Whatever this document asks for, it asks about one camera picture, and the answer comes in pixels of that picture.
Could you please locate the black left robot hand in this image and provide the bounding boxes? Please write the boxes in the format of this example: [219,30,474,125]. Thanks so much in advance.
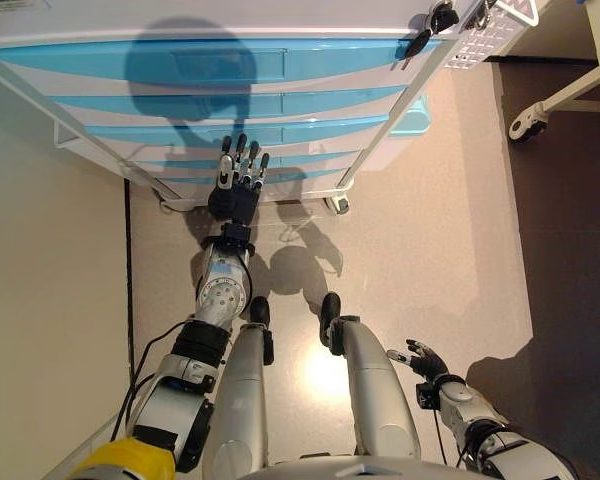
[207,133,272,225]

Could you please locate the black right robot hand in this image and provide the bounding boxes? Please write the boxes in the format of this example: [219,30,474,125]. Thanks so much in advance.
[386,338,452,385]

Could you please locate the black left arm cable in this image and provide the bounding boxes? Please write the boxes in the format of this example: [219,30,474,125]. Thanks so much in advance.
[110,333,191,441]

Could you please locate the light blue waste bin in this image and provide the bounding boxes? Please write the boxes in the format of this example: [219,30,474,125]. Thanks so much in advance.
[364,92,431,172]

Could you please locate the yellow shoulder cover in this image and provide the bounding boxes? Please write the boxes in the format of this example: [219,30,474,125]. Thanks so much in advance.
[67,433,177,480]

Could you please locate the silver right robot leg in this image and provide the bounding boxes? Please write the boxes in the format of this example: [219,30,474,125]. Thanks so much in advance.
[318,292,422,459]

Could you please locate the white hospital bed frame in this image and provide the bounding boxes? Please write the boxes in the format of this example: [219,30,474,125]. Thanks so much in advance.
[508,0,600,146]

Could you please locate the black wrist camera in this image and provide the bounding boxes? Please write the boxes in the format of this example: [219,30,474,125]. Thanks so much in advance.
[415,382,441,412]
[221,222,254,247]

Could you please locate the white perforated side basket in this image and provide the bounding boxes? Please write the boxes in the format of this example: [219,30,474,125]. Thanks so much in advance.
[442,0,541,71]

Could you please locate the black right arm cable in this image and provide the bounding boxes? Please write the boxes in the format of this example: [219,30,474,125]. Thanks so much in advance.
[432,408,469,469]

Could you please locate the white medical cart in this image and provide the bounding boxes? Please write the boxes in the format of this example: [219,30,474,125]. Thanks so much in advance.
[0,0,464,216]

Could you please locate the silver robot torso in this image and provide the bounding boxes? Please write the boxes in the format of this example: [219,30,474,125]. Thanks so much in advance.
[249,452,496,480]

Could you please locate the grey cart caster wheel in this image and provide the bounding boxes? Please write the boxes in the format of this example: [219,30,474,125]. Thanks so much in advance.
[324,194,352,216]

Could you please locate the blue fronted cart drawer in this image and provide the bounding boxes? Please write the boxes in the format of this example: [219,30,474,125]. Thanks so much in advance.
[52,83,409,121]
[149,167,354,187]
[124,145,369,172]
[0,35,444,85]
[92,114,391,150]

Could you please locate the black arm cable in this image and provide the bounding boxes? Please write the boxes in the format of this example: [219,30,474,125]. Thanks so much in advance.
[110,333,191,441]
[432,408,469,469]

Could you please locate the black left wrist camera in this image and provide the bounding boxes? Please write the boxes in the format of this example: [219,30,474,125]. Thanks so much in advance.
[221,222,254,247]

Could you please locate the black baseboard strip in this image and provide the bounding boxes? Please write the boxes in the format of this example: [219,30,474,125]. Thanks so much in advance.
[123,177,134,386]
[484,53,600,65]

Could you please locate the black cart keys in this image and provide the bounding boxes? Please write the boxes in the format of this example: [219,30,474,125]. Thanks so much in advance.
[393,0,461,72]

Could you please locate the silver robot leg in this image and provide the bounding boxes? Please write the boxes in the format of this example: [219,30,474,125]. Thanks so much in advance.
[318,292,422,459]
[201,294,276,480]

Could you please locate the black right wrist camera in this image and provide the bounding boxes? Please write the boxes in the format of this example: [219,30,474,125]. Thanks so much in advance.
[415,382,441,412]

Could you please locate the metal cart latch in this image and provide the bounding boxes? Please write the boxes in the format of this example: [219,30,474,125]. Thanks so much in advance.
[472,0,499,31]

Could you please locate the silver left robot leg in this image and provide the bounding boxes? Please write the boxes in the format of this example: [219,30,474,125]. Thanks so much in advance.
[201,294,276,480]

